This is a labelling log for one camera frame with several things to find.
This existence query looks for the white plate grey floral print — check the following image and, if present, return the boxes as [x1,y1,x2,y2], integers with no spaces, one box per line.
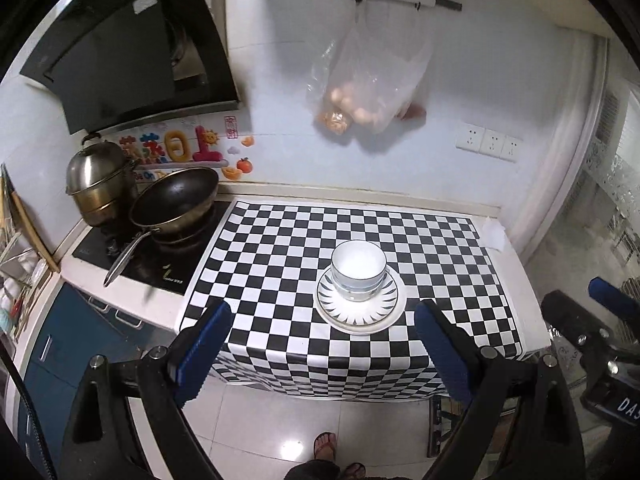
[315,264,407,335]

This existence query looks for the person's left foot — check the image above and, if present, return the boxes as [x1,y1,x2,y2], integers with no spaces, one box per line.
[312,431,339,461]

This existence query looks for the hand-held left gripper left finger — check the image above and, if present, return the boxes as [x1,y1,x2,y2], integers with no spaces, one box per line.
[60,300,234,480]

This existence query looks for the frosted glass door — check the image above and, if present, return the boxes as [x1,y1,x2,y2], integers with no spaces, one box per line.
[547,85,640,361]

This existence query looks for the steel steamer pot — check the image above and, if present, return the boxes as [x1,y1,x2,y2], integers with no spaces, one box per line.
[66,132,141,228]

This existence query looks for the black cable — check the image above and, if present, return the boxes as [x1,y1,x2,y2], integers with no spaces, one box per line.
[0,345,57,480]

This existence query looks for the plain white bowl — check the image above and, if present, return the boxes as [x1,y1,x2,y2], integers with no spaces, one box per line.
[331,240,388,287]

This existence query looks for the white cloth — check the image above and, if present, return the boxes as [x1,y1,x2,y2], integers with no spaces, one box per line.
[477,216,508,252]

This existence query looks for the black white checkered tablecloth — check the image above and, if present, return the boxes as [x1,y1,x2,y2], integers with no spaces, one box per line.
[176,200,526,401]

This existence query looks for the dish rack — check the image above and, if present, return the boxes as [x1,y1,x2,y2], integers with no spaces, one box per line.
[0,230,53,343]

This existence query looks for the colourful wall stickers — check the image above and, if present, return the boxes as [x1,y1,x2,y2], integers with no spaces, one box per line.
[119,115,256,182]

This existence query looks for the black wok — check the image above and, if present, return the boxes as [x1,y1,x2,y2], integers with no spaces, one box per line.
[103,167,221,288]

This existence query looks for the black range hood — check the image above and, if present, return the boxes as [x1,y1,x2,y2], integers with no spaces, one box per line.
[19,0,241,136]

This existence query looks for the blue kitchen cabinet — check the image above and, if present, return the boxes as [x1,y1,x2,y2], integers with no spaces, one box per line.
[15,280,176,461]

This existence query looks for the wooden cutting board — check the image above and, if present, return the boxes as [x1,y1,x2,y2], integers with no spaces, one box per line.
[0,162,62,274]

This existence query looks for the white plate blue leaf rim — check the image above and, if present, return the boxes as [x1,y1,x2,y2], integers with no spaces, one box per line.
[318,266,405,326]

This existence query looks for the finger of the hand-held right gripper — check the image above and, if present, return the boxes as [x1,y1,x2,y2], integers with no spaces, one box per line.
[541,290,612,361]
[588,276,640,318]

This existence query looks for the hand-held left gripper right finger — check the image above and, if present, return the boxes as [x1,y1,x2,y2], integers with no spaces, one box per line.
[414,299,587,480]

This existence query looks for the black gas cooktop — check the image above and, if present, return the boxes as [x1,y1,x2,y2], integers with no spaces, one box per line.
[72,200,233,297]

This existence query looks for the clear plastic bag of eggs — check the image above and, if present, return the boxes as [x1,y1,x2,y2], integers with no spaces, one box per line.
[306,0,433,137]

